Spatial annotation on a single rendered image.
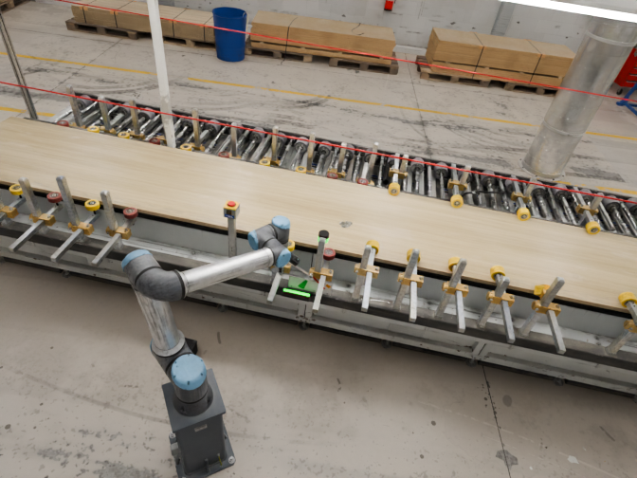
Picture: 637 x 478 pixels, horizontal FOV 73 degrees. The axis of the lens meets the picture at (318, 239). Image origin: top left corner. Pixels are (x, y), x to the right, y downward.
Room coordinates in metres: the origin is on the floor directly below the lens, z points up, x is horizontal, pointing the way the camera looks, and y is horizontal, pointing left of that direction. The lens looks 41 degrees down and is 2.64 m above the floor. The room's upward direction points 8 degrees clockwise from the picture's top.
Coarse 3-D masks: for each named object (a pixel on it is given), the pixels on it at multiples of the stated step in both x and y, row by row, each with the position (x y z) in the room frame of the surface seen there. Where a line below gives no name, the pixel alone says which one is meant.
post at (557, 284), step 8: (560, 280) 1.63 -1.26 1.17; (552, 288) 1.63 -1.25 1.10; (560, 288) 1.62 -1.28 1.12; (544, 296) 1.64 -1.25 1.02; (552, 296) 1.62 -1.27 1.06; (544, 304) 1.62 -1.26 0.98; (536, 312) 1.62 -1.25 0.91; (528, 320) 1.64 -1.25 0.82; (536, 320) 1.62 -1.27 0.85; (520, 328) 1.65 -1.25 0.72; (528, 328) 1.62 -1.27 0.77
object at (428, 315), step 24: (48, 240) 1.85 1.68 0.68; (96, 240) 1.89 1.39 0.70; (168, 264) 1.78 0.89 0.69; (192, 264) 1.81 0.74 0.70; (264, 288) 1.73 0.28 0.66; (288, 288) 1.72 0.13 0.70; (360, 312) 1.68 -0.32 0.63; (384, 312) 1.67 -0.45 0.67; (408, 312) 1.67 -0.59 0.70; (432, 312) 1.70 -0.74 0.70; (480, 336) 1.62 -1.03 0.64; (504, 336) 1.61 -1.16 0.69; (528, 336) 1.63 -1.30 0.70; (552, 336) 1.65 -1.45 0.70; (600, 360) 1.56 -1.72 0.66; (624, 360) 1.55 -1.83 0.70
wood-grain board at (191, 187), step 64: (0, 128) 2.69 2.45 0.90; (64, 128) 2.82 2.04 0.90; (128, 192) 2.17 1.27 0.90; (192, 192) 2.27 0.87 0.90; (256, 192) 2.37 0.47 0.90; (320, 192) 2.48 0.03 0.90; (384, 192) 2.60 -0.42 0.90; (384, 256) 1.91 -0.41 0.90; (448, 256) 1.99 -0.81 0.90; (512, 256) 2.08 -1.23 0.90; (576, 256) 2.18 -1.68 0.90
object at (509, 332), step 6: (498, 276) 1.82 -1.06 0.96; (498, 282) 1.77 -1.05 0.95; (504, 306) 1.59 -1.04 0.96; (504, 312) 1.54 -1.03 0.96; (504, 318) 1.51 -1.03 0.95; (510, 318) 1.51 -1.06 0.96; (504, 324) 1.48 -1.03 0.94; (510, 324) 1.46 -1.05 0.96; (510, 330) 1.43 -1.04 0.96; (510, 336) 1.39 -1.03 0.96; (510, 342) 1.37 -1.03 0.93
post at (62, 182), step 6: (60, 180) 1.86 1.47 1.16; (60, 186) 1.86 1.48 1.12; (66, 186) 1.88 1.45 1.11; (66, 192) 1.87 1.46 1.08; (66, 198) 1.86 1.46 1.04; (72, 198) 1.89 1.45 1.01; (66, 204) 1.86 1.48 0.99; (72, 204) 1.88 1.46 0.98; (66, 210) 1.86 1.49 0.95; (72, 210) 1.86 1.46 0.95; (72, 216) 1.86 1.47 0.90; (78, 216) 1.89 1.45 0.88; (72, 222) 1.86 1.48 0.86; (78, 222) 1.87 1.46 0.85
